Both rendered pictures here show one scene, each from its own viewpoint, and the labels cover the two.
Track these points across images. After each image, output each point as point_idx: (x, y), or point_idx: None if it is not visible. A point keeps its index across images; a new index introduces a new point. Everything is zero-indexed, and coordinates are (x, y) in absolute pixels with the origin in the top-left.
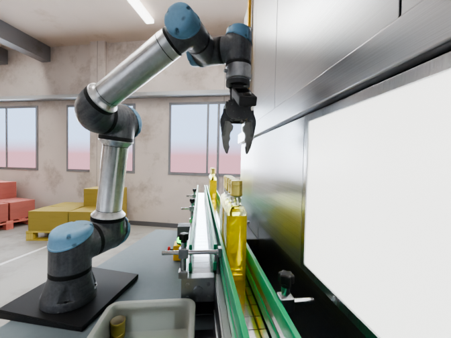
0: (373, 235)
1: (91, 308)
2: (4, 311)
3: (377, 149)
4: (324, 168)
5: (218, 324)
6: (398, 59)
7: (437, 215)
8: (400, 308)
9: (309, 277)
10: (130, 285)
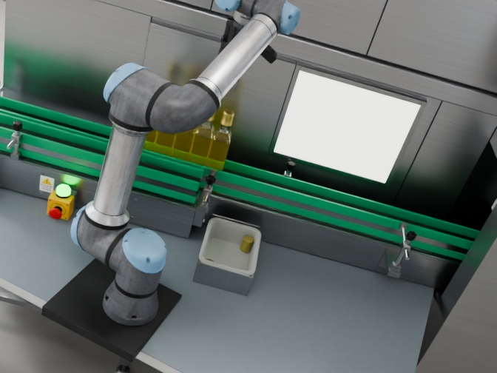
0: (338, 135)
1: (157, 289)
2: (138, 349)
3: (349, 106)
4: (310, 103)
5: (247, 213)
6: (367, 77)
7: (364, 130)
8: (343, 156)
9: (262, 156)
10: None
